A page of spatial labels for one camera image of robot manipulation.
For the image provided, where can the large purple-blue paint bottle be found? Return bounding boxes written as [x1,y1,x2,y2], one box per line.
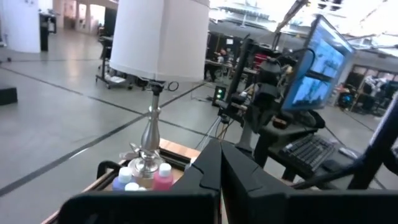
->
[111,167,134,191]

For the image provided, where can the black desk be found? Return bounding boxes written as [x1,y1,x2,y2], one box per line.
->
[253,121,374,190]

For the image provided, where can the white cylindrical column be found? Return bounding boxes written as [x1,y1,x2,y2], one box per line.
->
[0,0,41,54]

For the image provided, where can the white paper sheet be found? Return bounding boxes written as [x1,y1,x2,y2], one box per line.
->
[107,75,127,84]

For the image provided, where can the white shade table lamp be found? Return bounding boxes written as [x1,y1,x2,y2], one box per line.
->
[108,0,211,183]

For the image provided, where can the black tall cabinet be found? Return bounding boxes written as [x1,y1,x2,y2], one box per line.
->
[39,12,57,52]

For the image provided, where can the person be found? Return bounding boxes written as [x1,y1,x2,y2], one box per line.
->
[216,48,229,65]

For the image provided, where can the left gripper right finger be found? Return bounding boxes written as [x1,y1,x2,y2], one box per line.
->
[221,141,290,224]

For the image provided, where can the white cable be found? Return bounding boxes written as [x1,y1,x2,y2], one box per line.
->
[198,116,223,150]

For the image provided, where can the black computer tower blue lights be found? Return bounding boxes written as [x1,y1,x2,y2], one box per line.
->
[212,85,227,107]

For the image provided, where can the large pink paint bottle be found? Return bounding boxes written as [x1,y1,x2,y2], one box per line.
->
[152,162,174,191]

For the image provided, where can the black rolling cart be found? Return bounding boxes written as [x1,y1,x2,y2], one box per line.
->
[95,34,147,91]

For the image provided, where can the black keyboard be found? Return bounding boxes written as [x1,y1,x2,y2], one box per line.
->
[278,133,336,175]

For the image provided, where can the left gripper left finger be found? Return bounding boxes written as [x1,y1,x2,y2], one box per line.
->
[172,139,223,224]

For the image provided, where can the black floor wedge box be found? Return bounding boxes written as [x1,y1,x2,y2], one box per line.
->
[0,86,19,106]

